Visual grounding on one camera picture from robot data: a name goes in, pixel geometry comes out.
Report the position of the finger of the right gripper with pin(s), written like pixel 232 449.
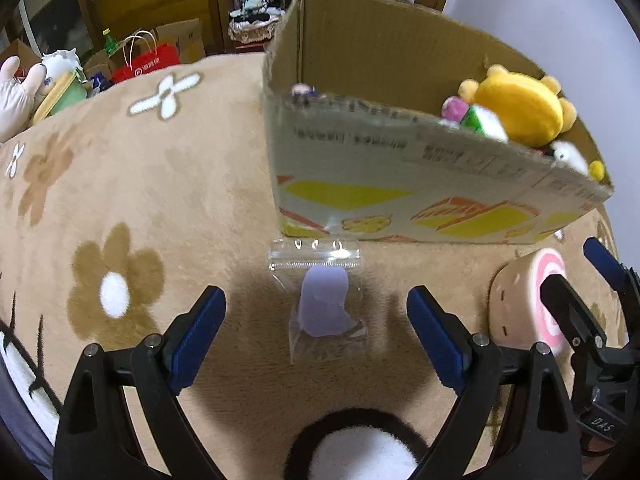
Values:
pixel 580 328
pixel 623 280

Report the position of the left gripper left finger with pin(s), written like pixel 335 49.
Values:
pixel 121 417

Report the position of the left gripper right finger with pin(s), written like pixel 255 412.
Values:
pixel 512 418

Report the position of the pink swirl roll plush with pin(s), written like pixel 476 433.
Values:
pixel 517 317

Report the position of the white fluffy duck plush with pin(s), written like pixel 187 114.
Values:
pixel 567 153

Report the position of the yellow dog plush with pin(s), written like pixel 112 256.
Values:
pixel 531 110

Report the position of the green tissue pack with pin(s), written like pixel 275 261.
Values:
pixel 484 122

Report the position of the pink white plush toy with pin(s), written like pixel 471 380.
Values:
pixel 454 109

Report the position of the white-haired purple plush doll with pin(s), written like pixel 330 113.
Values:
pixel 301 90

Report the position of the purple item in clear bag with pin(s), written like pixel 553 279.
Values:
pixel 323 279

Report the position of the cardboard box with yellow print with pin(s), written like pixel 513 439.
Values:
pixel 375 160

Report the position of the green yellow plush toy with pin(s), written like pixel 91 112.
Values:
pixel 64 85

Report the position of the white plush rabbit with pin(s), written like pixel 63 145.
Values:
pixel 17 98

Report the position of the red paper shopping bag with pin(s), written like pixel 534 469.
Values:
pixel 155 56

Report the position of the green bottle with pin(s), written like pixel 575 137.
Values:
pixel 110 44

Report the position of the open cardboard box on floor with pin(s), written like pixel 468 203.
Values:
pixel 186 36

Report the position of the basket with striped toys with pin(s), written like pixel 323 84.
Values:
pixel 253 21

